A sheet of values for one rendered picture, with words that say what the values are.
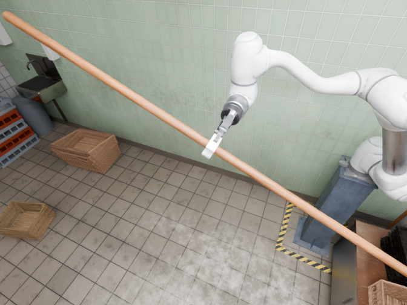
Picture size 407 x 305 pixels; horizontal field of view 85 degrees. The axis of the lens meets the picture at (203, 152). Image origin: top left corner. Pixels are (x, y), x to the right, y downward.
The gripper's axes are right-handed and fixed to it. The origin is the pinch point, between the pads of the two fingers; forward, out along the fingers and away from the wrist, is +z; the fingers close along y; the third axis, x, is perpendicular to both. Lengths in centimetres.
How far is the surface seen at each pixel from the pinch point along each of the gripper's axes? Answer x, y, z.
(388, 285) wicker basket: -128, 48, -26
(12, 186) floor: 180, 267, 3
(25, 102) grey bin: 251, 239, -88
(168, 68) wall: 71, 77, -119
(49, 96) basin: 201, 190, -90
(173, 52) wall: 70, 59, -119
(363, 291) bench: -127, 63, -22
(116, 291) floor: -1, 184, 39
